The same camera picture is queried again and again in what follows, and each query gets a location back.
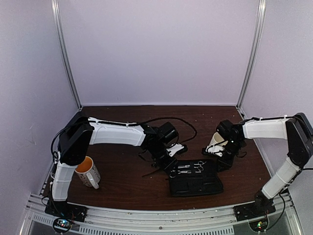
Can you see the patterned mug orange inside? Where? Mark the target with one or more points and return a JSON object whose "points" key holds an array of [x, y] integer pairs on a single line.
{"points": [[88, 173]]}

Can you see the silver thinning scissors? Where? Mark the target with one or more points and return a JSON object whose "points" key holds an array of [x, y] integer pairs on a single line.
{"points": [[196, 167]]}

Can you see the aluminium corner post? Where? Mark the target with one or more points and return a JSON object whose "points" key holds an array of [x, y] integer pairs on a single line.
{"points": [[254, 49], [64, 54]]}

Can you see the left round circuit board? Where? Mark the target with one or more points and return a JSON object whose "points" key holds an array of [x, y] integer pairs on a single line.
{"points": [[61, 225]]}

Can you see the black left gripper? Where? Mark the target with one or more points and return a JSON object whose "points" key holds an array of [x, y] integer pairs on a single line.
{"points": [[167, 165]]}

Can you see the right round circuit board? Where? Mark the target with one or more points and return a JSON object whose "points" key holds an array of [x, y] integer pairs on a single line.
{"points": [[259, 226]]}

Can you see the cream white mug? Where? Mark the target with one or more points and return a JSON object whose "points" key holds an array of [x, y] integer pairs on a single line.
{"points": [[217, 140]]}

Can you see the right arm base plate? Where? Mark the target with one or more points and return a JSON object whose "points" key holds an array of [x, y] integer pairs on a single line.
{"points": [[250, 211]]}

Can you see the aluminium right corner post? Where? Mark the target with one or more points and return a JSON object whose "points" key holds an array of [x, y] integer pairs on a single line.
{"points": [[254, 49]]}

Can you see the silver plain hair scissors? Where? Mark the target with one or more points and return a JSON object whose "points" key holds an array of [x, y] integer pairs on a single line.
{"points": [[177, 172]]}

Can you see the black zip tool case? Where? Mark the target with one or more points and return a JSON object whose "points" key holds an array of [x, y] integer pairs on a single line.
{"points": [[196, 184]]}

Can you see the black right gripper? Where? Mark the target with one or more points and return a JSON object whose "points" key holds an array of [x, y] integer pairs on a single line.
{"points": [[227, 164]]}

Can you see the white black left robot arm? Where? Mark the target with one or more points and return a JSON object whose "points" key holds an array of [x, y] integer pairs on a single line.
{"points": [[78, 135]]}

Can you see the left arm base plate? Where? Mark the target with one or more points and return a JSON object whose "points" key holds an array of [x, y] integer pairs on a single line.
{"points": [[65, 210]]}

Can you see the round circuit board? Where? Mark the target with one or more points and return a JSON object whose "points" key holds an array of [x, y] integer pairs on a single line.
{"points": [[61, 225], [259, 226]]}

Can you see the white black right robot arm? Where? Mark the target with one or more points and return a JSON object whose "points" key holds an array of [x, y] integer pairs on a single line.
{"points": [[297, 133]]}

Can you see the aluminium left corner post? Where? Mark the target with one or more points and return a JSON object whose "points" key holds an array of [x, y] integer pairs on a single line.
{"points": [[64, 54]]}

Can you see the aluminium front rail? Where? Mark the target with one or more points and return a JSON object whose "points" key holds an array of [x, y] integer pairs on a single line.
{"points": [[210, 221]]}

